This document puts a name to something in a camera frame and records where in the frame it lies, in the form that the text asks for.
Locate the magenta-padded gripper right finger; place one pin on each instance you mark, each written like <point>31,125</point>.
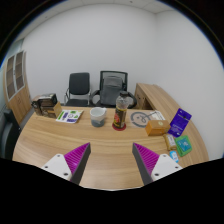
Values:
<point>146,158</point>

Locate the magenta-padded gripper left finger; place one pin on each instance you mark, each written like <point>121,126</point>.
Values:
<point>76,158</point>

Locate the clear bottle with black cap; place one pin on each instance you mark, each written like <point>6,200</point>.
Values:
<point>120,115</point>

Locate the small blue white card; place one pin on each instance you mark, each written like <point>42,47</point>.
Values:
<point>173,156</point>

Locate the small brown packet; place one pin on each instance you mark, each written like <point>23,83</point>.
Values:
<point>170,141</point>

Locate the green and blue flat box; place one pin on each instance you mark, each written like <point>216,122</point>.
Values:
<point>184,145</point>

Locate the white green purple leaflet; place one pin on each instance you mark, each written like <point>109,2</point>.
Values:
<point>69,116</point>

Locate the flat round red coaster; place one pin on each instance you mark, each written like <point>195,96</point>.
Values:
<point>115,128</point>

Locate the grey and white mug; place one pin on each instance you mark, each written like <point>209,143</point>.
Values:
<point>98,116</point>

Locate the purple card package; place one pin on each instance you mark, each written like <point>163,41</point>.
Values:
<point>180,122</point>

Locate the brown cardboard box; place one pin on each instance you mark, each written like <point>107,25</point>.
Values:
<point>56,111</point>

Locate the black carton box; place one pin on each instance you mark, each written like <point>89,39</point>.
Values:
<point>43,101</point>

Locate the dark armchair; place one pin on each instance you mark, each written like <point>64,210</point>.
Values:
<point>8,133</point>

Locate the grey backpack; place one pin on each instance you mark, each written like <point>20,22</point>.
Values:
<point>110,90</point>

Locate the black mesh office chair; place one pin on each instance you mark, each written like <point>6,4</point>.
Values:
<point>126,80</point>

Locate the wooden shelf cabinet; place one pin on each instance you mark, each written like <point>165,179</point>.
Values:
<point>20,98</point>

